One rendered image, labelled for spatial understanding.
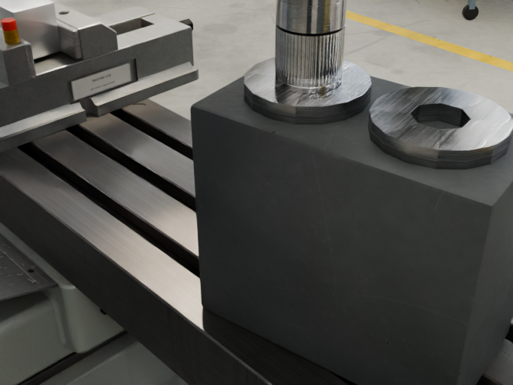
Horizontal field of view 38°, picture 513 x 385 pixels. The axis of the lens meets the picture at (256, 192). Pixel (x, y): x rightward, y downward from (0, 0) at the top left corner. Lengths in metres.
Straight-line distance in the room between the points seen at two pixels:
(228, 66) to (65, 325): 2.66
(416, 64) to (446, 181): 3.06
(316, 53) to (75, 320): 0.44
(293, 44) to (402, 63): 3.01
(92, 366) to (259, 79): 0.49
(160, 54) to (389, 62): 2.58
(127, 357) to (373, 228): 0.52
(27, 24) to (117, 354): 0.40
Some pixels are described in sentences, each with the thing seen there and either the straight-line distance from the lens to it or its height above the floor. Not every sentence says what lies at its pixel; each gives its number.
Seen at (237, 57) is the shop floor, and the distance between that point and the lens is 3.51.
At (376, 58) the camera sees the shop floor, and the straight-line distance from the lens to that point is 3.54.
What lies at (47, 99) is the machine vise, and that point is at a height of 0.96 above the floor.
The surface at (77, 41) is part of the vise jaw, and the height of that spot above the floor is 1.02.
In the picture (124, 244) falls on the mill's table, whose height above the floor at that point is 0.93.
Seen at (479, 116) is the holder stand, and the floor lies 1.13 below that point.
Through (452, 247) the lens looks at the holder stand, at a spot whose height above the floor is 1.08.
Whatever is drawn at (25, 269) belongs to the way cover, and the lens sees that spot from 0.82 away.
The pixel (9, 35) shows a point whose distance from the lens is 0.87.
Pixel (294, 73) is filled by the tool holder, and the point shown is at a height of 1.14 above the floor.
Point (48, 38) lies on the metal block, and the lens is 0.92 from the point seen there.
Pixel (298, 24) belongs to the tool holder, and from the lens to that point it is 0.49.
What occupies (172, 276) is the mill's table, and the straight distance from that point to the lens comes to 0.66.
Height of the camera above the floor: 1.34
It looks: 33 degrees down
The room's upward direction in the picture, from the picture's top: straight up
